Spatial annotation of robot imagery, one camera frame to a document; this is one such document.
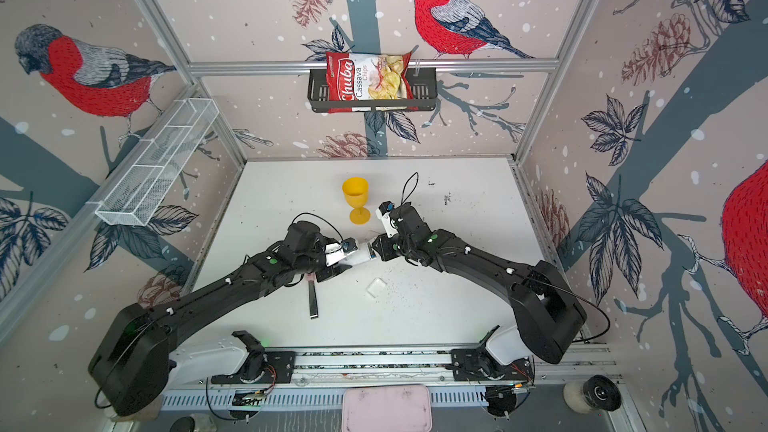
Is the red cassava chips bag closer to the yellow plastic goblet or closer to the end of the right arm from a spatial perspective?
the yellow plastic goblet

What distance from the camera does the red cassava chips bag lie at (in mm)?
873

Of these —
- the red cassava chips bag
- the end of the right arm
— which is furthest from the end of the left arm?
the red cassava chips bag

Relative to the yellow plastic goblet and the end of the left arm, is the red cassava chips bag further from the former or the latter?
the end of the left arm

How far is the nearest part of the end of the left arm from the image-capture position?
0.65 meters
